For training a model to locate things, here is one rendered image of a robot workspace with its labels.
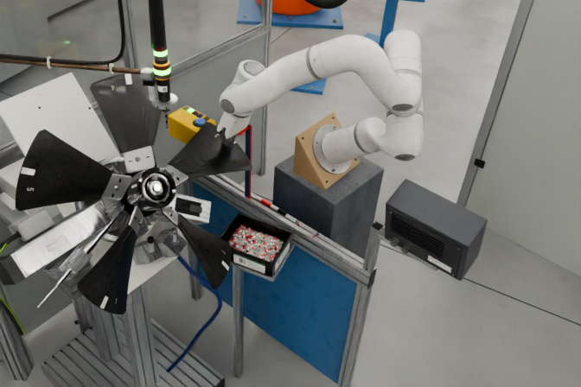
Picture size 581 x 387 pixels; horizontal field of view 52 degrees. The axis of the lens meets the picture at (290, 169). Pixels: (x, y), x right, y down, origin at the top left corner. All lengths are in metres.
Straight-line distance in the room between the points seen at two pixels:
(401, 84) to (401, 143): 0.40
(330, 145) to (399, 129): 0.33
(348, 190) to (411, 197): 0.50
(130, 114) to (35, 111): 0.30
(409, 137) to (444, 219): 0.33
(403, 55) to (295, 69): 0.28
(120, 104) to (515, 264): 2.35
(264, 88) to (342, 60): 0.24
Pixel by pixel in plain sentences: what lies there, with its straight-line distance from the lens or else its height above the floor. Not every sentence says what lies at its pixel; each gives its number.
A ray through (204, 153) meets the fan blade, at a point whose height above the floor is 1.19.
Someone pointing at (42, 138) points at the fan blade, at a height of 1.42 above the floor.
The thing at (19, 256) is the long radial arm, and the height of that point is 1.13.
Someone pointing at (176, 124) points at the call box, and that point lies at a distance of 2.26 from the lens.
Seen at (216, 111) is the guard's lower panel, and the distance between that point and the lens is 3.05.
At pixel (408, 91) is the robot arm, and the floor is 1.57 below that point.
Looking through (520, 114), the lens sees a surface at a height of 0.77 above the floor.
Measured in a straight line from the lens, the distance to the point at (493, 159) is 3.34.
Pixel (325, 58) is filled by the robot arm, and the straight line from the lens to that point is 1.52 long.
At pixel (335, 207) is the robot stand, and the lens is 2.13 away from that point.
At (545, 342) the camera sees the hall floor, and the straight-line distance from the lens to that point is 3.18.
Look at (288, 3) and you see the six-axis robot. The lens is 5.49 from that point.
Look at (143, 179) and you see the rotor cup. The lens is 1.71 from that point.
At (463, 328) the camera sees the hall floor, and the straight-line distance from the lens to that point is 3.07.
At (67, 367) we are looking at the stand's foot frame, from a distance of 2.79.
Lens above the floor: 2.35
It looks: 39 degrees down
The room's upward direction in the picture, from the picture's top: 4 degrees clockwise
